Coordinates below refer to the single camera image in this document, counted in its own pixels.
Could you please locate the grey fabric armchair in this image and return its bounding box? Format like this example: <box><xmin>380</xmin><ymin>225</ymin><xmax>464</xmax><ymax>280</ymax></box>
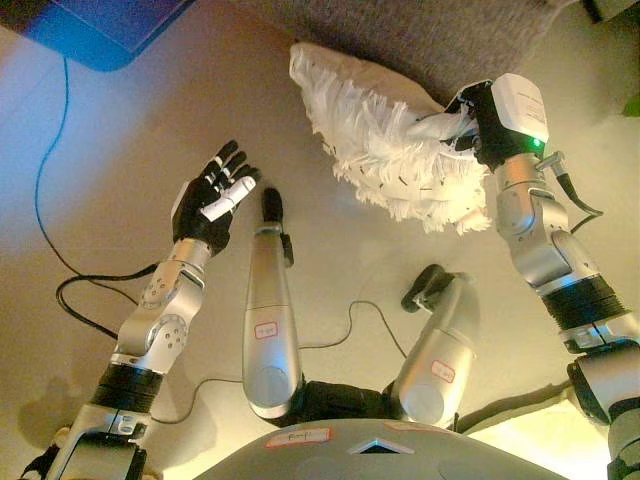
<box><xmin>264</xmin><ymin>0</ymin><xmax>576</xmax><ymax>104</ymax></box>

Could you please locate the silver robot leg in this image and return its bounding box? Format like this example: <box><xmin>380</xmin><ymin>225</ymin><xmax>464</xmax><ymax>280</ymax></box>
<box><xmin>241</xmin><ymin>187</ymin><xmax>306</xmax><ymax>420</ymax></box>
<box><xmin>389</xmin><ymin>263</ymin><xmax>481</xmax><ymax>431</ymax></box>

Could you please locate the glossy brown table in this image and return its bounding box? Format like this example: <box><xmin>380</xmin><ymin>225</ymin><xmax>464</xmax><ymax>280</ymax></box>
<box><xmin>0</xmin><ymin>0</ymin><xmax>196</xmax><ymax>74</ymax></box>

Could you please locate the grey robot torso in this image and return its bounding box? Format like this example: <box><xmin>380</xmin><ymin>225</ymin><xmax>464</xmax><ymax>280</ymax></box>
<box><xmin>194</xmin><ymin>378</ymin><xmax>571</xmax><ymax>480</ymax></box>

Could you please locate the white fringed pillow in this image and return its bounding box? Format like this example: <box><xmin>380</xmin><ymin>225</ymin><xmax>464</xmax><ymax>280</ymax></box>
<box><xmin>288</xmin><ymin>41</ymin><xmax>494</xmax><ymax>236</ymax></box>

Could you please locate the silver left robot leg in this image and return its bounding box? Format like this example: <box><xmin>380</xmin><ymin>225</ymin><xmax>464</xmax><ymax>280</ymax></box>
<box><xmin>241</xmin><ymin>187</ymin><xmax>306</xmax><ymax>420</ymax></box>

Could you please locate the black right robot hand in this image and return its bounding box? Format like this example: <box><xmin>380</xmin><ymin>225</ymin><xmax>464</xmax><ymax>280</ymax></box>
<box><xmin>409</xmin><ymin>72</ymin><xmax>550</xmax><ymax>174</ymax></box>

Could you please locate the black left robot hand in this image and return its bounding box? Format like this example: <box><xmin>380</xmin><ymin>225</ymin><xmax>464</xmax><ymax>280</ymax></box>
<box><xmin>171</xmin><ymin>140</ymin><xmax>262</xmax><ymax>259</ymax></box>

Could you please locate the silver right robot leg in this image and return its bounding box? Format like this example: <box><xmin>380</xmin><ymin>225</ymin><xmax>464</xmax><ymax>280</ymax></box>
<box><xmin>389</xmin><ymin>263</ymin><xmax>481</xmax><ymax>431</ymax></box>

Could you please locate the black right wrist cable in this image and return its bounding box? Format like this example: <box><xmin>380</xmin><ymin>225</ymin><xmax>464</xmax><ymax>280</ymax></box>
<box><xmin>547</xmin><ymin>162</ymin><xmax>605</xmax><ymax>234</ymax></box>

